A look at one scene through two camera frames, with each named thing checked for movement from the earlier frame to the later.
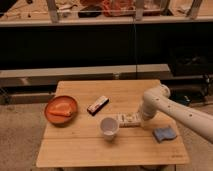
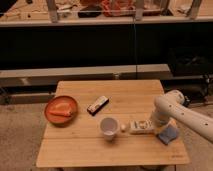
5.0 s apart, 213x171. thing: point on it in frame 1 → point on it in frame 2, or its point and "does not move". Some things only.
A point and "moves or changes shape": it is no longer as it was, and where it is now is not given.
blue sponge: x=162 y=134 moves or changes shape
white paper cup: x=109 y=126 does not move
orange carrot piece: x=62 y=108 does not move
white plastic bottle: x=129 y=120 → x=138 y=126
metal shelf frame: x=193 y=17 does not move
